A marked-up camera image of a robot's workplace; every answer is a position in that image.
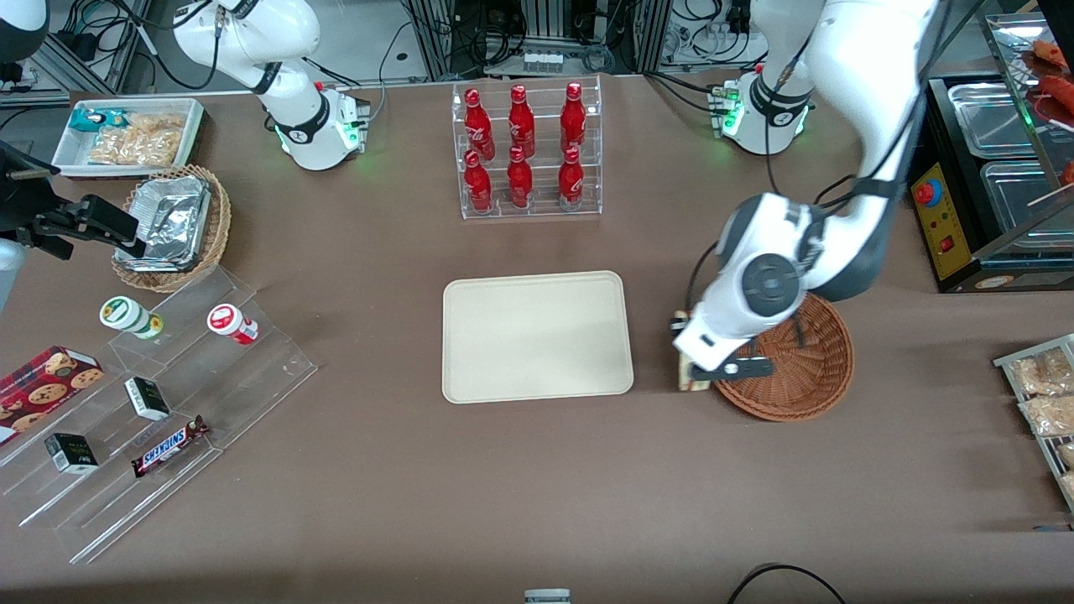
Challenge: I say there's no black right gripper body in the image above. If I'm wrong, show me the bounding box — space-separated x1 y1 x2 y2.
0 141 61 246

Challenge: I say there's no triangular sandwich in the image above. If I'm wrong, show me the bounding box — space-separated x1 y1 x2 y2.
676 312 713 393

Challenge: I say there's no round brown wicker basket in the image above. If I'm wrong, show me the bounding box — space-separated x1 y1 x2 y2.
709 291 856 422

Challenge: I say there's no light tan wicker basket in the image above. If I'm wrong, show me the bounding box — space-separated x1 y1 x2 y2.
111 164 233 294

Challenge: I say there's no beige plastic serving tray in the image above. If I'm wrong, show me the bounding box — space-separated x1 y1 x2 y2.
442 270 635 405

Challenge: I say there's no white rectangular plastic bin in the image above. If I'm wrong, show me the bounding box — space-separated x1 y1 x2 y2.
51 97 207 180

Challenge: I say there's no aluminium foil container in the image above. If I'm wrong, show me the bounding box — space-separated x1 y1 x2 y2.
113 174 211 273

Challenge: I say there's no clear bag of fried snacks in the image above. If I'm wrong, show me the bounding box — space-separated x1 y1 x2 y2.
87 126 179 168
126 112 186 140

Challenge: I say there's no green lid white jar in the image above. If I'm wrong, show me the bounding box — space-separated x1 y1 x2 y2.
99 295 165 341

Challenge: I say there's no teal snack packet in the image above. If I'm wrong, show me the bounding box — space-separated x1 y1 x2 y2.
69 107 128 134

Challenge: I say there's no red lid white jar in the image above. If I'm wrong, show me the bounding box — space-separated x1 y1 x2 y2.
206 303 260 347

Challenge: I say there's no red cookie box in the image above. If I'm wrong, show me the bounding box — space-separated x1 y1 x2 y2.
0 345 107 446

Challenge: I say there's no clear acrylic bottle rack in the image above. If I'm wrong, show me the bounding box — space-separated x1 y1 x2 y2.
451 75 603 221

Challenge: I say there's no red cola bottle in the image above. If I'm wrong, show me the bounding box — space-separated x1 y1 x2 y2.
508 85 537 159
560 82 587 154
464 88 497 161
507 146 534 210
464 151 494 214
557 147 586 211

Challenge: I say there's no small black carton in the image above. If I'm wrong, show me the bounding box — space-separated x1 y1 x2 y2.
123 376 172 423
44 432 101 476

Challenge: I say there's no clear acrylic stepped display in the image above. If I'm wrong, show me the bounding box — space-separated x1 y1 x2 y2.
0 266 319 565

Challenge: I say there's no Snickers chocolate bar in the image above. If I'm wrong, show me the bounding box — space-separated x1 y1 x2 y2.
131 414 210 480

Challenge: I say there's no black food warmer appliance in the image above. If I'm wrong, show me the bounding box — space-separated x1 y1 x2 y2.
910 12 1074 295

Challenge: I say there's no steel warmer pan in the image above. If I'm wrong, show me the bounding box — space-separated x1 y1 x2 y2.
947 81 1035 158
980 159 1074 253

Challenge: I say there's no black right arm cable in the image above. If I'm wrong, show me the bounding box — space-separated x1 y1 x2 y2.
133 0 278 93

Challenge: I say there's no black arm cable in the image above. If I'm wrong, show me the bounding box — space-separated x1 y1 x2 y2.
133 0 278 93
762 25 892 212

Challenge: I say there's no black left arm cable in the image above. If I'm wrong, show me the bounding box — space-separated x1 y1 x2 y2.
762 25 892 212

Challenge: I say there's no black table cable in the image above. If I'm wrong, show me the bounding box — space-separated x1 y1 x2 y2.
725 563 849 604

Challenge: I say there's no grey wire rack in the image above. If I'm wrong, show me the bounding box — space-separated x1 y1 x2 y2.
993 333 1074 514

